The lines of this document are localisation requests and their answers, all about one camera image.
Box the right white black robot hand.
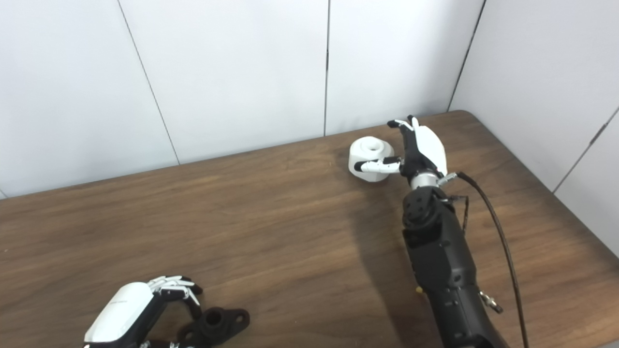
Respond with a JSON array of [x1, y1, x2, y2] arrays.
[[354, 115, 448, 179]]

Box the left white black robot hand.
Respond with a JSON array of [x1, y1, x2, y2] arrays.
[[83, 275, 204, 348]]

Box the black flanged holder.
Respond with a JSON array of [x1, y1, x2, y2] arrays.
[[177, 307, 251, 348]]

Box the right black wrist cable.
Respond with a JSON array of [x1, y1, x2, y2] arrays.
[[455, 172, 530, 348]]

